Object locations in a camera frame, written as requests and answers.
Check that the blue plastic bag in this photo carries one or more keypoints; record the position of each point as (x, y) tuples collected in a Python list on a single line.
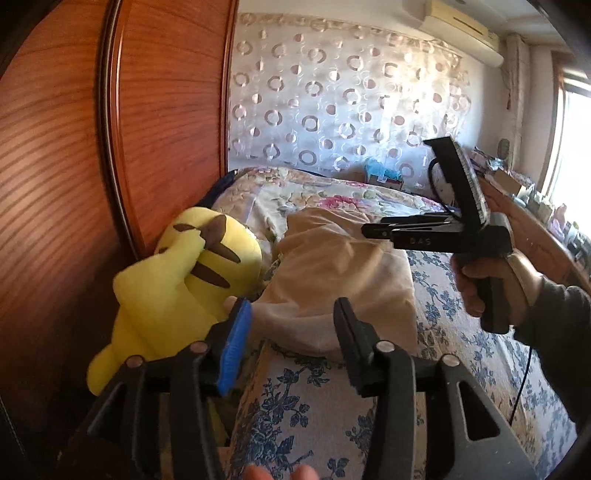
[(383, 171)]

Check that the pink figurine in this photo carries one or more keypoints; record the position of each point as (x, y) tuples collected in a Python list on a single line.
[(559, 217)]

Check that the beige window curtain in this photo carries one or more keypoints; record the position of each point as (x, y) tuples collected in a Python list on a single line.
[(517, 92)]

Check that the blue floral bedsheet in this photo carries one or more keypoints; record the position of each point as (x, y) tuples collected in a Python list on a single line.
[(300, 415)]

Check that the circle-patterned wall curtain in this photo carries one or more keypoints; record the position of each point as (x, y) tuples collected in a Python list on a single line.
[(323, 92)]

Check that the pink floral quilt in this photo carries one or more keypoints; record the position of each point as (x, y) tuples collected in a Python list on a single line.
[(323, 194)]

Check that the person's left hand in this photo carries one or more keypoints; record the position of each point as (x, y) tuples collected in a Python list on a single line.
[(258, 474)]

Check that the dark blue blanket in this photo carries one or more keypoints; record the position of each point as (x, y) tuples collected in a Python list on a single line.
[(219, 189)]

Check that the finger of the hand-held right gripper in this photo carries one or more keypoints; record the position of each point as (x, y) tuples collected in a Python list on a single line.
[(415, 240), (429, 219)]

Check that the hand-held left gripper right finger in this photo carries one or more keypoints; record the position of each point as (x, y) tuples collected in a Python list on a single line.
[(353, 341)]

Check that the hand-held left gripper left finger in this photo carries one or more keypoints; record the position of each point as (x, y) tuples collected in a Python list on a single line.
[(235, 341)]

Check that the yellow plush toy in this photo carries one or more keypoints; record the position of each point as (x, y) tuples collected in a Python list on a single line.
[(161, 300)]

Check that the wooden-framed window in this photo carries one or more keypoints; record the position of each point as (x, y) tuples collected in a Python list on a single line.
[(577, 152)]

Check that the small oval mirror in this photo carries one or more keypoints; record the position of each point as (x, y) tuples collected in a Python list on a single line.
[(503, 148)]

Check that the wooden headboard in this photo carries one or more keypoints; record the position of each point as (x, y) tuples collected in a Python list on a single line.
[(60, 184)]

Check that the cardboard box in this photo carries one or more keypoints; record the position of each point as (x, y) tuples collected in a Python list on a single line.
[(505, 182)]

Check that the person's right forearm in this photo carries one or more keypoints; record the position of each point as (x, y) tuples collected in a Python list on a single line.
[(563, 346)]

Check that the person's right hand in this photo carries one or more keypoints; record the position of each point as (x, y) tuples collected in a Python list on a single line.
[(521, 286)]

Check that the beige t-shirt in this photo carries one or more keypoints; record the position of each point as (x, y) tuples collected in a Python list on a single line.
[(332, 277)]

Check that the wooden sideboard with clutter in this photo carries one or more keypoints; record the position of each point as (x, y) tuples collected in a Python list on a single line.
[(538, 203)]

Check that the wall air conditioner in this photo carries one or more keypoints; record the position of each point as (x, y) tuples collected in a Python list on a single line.
[(461, 27)]

